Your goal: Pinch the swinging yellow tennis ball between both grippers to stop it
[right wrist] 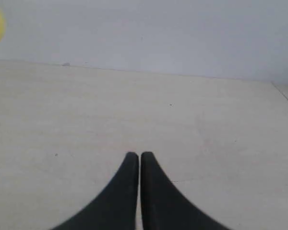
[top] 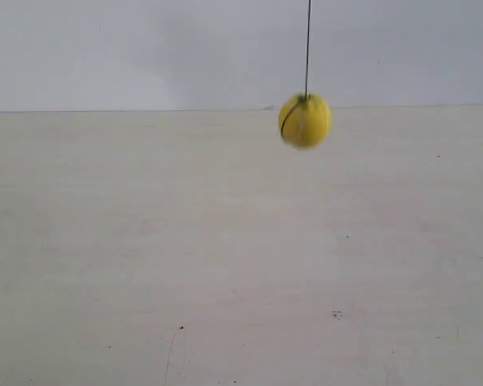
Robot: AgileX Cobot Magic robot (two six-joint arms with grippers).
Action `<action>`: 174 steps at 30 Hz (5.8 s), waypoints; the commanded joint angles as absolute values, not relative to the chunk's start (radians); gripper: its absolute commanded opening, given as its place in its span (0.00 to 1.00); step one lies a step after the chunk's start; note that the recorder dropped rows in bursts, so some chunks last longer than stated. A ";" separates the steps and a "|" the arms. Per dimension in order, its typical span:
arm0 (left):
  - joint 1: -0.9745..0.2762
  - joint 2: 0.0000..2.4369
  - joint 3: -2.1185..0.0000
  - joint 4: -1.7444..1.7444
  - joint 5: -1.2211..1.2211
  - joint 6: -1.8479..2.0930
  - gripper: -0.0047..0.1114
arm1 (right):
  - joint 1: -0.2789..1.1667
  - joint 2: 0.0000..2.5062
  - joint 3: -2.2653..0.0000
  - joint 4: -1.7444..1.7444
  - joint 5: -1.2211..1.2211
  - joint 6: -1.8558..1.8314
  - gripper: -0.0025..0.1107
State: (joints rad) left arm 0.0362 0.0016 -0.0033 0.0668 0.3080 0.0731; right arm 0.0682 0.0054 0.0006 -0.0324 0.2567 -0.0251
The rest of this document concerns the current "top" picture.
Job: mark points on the yellow tennis ball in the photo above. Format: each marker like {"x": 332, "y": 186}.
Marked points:
{"x": 305, "y": 121}

